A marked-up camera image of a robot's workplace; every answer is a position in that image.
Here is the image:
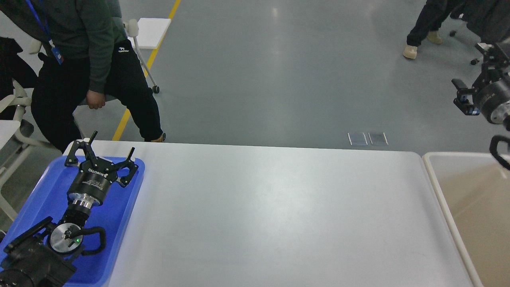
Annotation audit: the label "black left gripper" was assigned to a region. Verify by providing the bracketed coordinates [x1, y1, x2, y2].
[64, 130, 139, 207]

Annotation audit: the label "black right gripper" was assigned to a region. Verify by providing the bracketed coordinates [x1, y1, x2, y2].
[452, 73, 510, 125]

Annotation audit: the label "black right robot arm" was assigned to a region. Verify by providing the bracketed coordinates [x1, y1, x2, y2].
[451, 42, 509, 132]

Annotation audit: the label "blue plastic tray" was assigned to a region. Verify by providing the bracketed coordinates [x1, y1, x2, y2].
[0, 155, 145, 287]

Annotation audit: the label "beige plastic bin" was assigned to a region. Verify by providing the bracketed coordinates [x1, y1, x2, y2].
[423, 152, 510, 287]

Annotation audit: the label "chair with dark coat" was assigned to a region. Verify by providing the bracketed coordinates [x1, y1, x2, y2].
[449, 0, 510, 44]

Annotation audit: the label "walking person dark trousers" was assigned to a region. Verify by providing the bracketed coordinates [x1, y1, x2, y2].
[402, 0, 465, 59]

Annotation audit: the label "white chair at left edge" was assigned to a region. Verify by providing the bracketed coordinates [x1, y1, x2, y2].
[0, 37, 56, 224]

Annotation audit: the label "right metal floor plate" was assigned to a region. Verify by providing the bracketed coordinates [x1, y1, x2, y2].
[368, 132, 388, 146]

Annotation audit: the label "metal floor plate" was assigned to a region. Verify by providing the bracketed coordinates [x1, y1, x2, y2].
[368, 132, 388, 146]
[347, 132, 368, 146]

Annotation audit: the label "seated person green sweater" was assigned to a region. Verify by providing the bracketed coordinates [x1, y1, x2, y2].
[0, 0, 166, 152]

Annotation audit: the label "left metal floor plate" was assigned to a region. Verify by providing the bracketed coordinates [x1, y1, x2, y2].
[347, 132, 368, 146]

